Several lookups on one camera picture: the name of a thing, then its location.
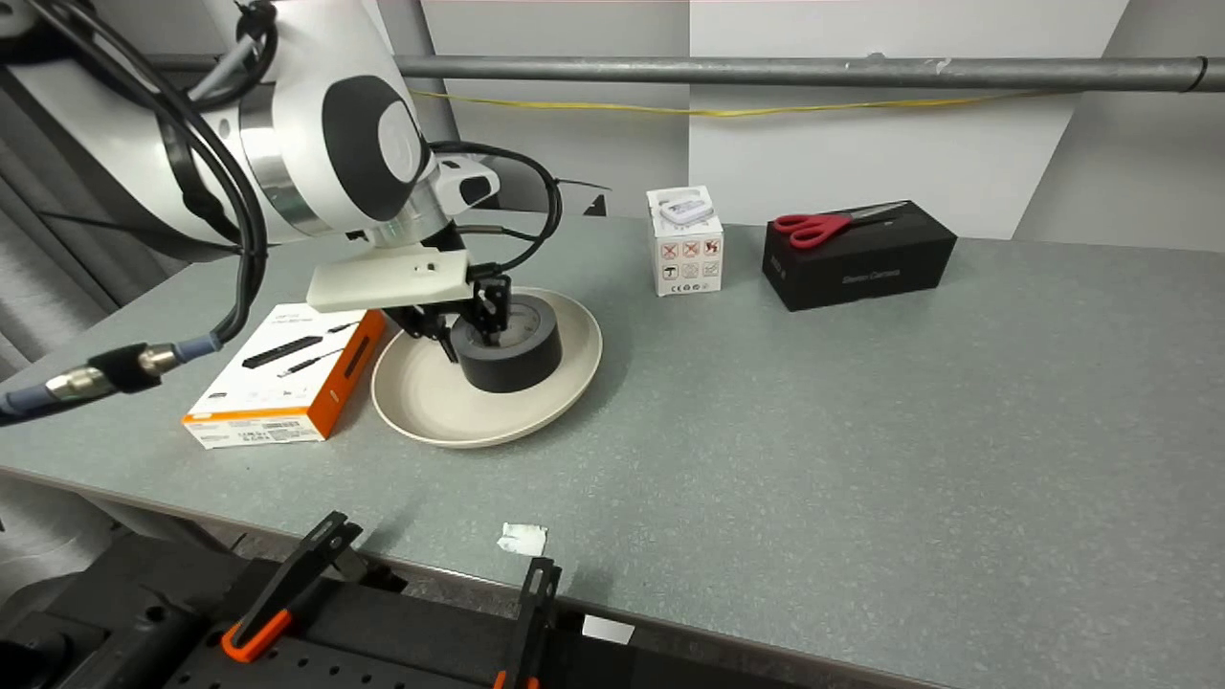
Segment red handled scissors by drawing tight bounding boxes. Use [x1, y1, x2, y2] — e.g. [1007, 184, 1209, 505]
[770, 203, 897, 252]

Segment grey metal pipe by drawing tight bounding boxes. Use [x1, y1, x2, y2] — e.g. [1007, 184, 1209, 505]
[404, 59, 1225, 91]

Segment white orange product box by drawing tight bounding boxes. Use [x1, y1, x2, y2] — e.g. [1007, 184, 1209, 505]
[183, 301, 388, 452]

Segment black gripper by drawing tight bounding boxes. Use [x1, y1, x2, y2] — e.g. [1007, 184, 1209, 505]
[382, 250, 508, 363]

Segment black orange clamp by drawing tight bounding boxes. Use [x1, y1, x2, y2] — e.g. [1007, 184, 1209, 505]
[490, 554, 562, 689]
[219, 513, 359, 667]

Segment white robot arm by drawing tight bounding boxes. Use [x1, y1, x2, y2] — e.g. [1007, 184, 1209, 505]
[5, 0, 508, 371]

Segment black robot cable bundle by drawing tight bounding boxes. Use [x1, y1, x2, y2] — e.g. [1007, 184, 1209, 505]
[0, 0, 567, 428]

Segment white tape patch near edge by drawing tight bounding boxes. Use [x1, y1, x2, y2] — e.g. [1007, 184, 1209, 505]
[499, 525, 546, 554]

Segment left black orange clamp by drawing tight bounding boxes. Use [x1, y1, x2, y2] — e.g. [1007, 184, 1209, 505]
[219, 513, 359, 667]

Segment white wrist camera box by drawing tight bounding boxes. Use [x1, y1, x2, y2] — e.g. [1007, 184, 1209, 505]
[305, 250, 472, 309]

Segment yellow cable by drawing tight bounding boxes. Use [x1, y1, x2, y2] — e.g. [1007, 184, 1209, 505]
[434, 89, 1075, 129]

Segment white stacked small boxes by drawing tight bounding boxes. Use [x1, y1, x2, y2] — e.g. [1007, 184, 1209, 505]
[646, 186, 723, 296]

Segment right black orange clamp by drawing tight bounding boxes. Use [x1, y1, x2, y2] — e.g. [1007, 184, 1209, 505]
[490, 554, 562, 689]

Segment beige round plate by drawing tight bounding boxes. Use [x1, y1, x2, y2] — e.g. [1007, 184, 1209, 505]
[370, 292, 604, 449]

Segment black rectangular box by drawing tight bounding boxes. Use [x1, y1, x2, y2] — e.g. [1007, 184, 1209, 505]
[763, 200, 956, 309]

